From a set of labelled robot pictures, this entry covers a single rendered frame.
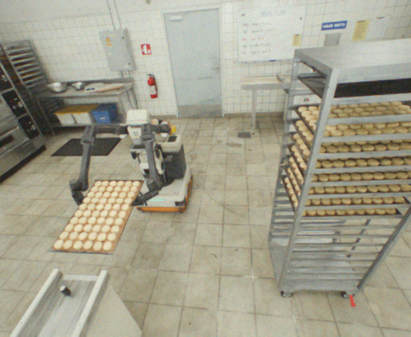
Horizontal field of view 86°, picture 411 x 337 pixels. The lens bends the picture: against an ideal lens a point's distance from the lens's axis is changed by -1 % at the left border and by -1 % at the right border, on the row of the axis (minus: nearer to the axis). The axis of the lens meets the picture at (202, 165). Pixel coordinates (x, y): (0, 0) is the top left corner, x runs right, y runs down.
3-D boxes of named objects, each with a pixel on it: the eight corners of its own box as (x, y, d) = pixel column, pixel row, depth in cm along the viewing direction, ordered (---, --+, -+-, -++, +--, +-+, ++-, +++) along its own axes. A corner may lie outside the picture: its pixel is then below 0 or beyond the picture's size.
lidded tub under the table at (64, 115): (58, 124, 483) (53, 113, 468) (72, 116, 520) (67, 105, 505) (74, 124, 476) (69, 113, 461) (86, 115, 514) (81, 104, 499)
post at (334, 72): (278, 291, 179) (332, 68, 80) (277, 286, 181) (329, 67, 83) (282, 291, 178) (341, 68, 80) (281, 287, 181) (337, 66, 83)
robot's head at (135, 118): (133, 115, 220) (126, 109, 205) (153, 114, 217) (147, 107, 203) (131, 129, 217) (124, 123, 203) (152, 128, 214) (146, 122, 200)
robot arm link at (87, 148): (98, 137, 175) (85, 135, 176) (93, 136, 169) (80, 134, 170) (90, 191, 175) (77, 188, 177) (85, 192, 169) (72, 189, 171)
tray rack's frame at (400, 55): (277, 297, 182) (334, 69, 79) (266, 243, 224) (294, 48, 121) (359, 298, 177) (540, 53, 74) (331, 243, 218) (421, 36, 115)
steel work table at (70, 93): (51, 137, 488) (27, 93, 432) (71, 123, 546) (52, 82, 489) (131, 135, 461) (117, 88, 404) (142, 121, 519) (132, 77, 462)
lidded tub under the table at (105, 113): (94, 123, 469) (89, 111, 454) (104, 114, 507) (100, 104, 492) (111, 123, 465) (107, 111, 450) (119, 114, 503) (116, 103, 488)
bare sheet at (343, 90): (326, 104, 92) (327, 100, 91) (297, 78, 125) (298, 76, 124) (489, 93, 87) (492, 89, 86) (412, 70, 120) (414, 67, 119)
